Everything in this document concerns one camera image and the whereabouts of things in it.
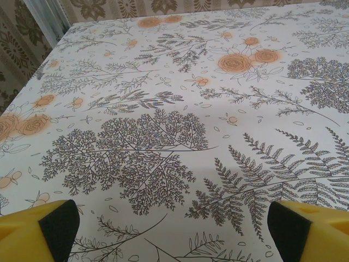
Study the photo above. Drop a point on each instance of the floral patterned tablecloth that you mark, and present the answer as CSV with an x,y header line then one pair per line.
x,y
174,109

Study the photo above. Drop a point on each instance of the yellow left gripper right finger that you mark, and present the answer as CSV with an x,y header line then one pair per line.
x,y
327,240

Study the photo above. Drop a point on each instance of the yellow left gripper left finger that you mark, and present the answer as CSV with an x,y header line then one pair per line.
x,y
21,237

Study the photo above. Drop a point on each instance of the aluminium upright frame post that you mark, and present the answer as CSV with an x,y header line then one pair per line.
x,y
49,16

